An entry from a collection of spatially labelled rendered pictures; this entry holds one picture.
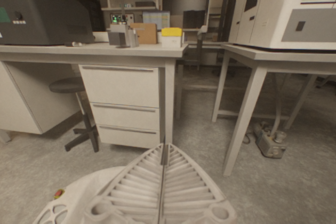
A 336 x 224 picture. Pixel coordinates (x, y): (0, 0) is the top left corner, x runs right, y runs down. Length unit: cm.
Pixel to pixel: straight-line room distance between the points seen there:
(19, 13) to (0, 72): 48
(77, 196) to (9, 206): 74
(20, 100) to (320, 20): 183
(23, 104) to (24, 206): 72
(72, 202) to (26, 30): 100
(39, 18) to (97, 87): 48
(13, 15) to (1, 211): 118
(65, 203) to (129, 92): 60
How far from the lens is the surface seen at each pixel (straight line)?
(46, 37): 119
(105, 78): 94
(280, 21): 80
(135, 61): 82
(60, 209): 78
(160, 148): 18
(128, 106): 94
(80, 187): 79
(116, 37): 81
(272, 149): 151
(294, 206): 135
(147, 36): 138
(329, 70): 99
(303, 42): 84
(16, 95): 154
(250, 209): 118
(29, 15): 121
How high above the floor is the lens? 95
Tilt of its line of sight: 29 degrees down
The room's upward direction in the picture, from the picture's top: 1 degrees clockwise
